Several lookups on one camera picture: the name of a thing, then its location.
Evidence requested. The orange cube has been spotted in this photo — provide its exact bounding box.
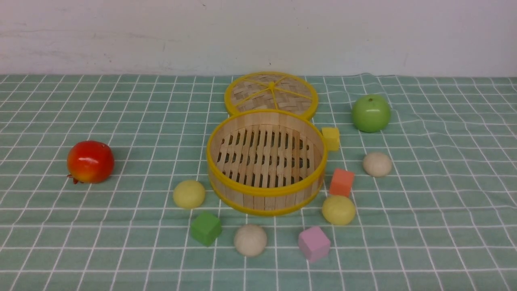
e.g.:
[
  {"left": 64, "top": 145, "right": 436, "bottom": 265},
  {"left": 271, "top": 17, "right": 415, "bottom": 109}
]
[{"left": 329, "top": 168, "right": 355, "bottom": 198}]

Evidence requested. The yellow bun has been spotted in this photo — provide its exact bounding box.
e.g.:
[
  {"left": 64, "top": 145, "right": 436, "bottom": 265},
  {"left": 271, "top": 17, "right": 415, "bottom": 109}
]
[
  {"left": 173, "top": 180, "right": 206, "bottom": 209},
  {"left": 321, "top": 195, "right": 356, "bottom": 226}
]

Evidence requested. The green apple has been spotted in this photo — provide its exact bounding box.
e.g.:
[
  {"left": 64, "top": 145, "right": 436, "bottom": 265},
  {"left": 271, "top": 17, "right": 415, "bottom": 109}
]
[{"left": 351, "top": 94, "right": 391, "bottom": 133}]

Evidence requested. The bamboo steamer tray yellow rim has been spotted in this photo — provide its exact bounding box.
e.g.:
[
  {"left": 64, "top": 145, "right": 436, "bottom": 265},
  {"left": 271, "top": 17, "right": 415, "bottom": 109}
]
[{"left": 206, "top": 110, "right": 328, "bottom": 217}]

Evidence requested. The yellow cube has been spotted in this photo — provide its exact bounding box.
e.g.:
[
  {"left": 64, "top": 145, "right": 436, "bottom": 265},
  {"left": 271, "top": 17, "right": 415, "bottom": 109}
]
[{"left": 321, "top": 127, "right": 341, "bottom": 151}]

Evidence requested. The woven bamboo steamer lid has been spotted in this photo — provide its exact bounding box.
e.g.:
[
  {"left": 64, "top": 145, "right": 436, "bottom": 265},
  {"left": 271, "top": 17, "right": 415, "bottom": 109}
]
[{"left": 225, "top": 72, "right": 318, "bottom": 120}]

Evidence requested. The beige bun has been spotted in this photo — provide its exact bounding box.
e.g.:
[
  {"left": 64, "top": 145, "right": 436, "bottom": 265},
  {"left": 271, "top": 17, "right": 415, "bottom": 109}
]
[
  {"left": 363, "top": 152, "right": 393, "bottom": 177},
  {"left": 234, "top": 224, "right": 267, "bottom": 257}
]

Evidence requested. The pink cube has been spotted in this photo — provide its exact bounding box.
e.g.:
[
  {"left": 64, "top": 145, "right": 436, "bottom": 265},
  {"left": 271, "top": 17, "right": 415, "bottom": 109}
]
[{"left": 298, "top": 226, "right": 331, "bottom": 263}]

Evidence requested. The beige bun front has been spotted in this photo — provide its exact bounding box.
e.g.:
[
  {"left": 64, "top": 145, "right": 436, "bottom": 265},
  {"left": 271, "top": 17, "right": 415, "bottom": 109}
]
[{"left": 234, "top": 224, "right": 267, "bottom": 257}]

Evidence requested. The green checkered tablecloth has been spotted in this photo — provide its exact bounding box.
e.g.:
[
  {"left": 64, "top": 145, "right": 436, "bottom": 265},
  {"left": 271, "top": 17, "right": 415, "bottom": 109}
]
[{"left": 0, "top": 74, "right": 517, "bottom": 291}]

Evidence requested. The green cube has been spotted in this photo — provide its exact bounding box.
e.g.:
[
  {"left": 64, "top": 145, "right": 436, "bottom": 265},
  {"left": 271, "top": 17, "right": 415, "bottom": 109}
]
[{"left": 191, "top": 211, "right": 222, "bottom": 247}]

